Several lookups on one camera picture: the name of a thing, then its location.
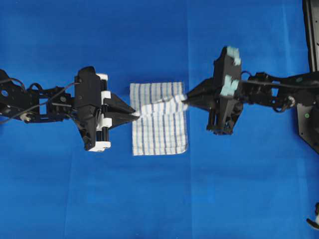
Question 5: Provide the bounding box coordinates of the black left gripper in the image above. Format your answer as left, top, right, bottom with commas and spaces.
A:
74, 66, 140, 152

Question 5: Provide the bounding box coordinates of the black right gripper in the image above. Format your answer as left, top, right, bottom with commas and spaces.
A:
186, 46, 243, 135

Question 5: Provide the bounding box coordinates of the blue striped white towel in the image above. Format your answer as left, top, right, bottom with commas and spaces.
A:
130, 82, 188, 156

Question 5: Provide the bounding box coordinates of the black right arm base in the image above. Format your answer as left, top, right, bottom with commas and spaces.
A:
297, 104, 319, 153

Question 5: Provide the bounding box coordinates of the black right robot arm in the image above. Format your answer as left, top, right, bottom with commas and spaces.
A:
183, 46, 319, 135

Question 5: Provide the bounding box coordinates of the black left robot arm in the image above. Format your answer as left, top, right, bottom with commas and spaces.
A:
0, 66, 139, 152

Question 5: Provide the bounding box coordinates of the black white clip object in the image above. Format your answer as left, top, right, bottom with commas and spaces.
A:
306, 202, 319, 230

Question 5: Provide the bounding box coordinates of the black aluminium rail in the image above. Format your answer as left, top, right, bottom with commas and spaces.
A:
303, 0, 319, 72

